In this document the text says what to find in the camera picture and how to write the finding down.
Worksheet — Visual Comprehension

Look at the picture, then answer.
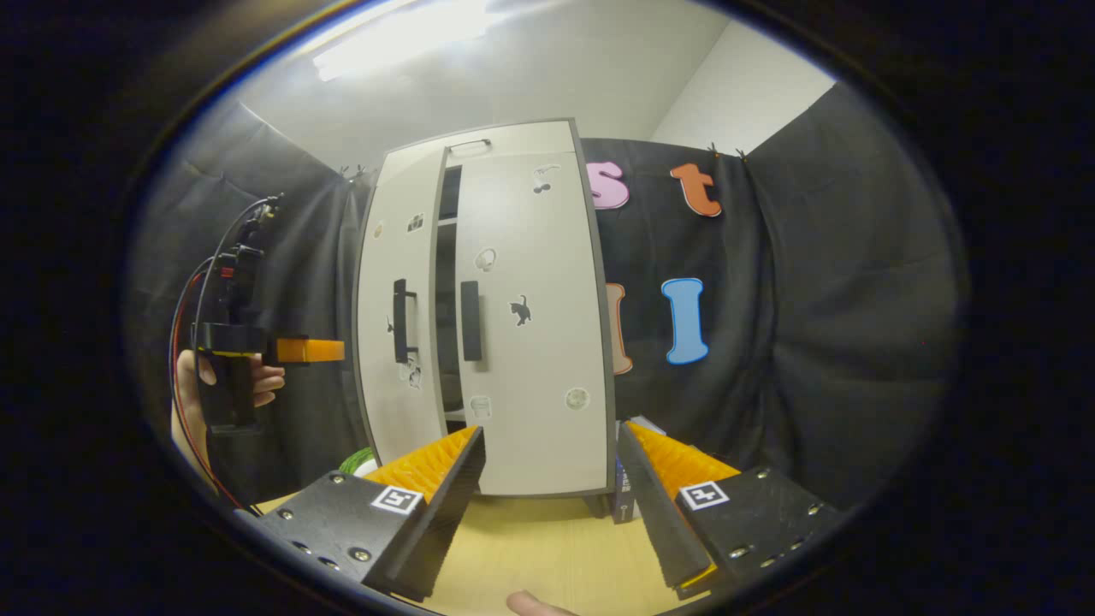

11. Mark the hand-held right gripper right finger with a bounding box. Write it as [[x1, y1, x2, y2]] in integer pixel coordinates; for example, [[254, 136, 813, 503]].
[[616, 419, 845, 600]]

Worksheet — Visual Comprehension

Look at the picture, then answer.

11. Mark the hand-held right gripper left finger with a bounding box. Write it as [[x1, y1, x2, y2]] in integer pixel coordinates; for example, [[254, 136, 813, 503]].
[[255, 425, 487, 603]]

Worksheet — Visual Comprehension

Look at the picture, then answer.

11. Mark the white grey shoe cabinet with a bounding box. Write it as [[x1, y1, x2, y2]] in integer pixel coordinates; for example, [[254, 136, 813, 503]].
[[355, 118, 619, 518]]

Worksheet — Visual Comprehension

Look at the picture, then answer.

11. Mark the dark blue book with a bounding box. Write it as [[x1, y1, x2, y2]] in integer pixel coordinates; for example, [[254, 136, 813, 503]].
[[612, 458, 641, 524]]

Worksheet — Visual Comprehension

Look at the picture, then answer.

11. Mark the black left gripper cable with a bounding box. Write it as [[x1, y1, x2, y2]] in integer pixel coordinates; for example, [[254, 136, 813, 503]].
[[190, 195, 283, 330]]

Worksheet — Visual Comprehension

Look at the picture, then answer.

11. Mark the black left door handle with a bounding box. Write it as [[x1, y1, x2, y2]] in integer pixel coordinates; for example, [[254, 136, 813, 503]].
[[392, 278, 420, 365]]

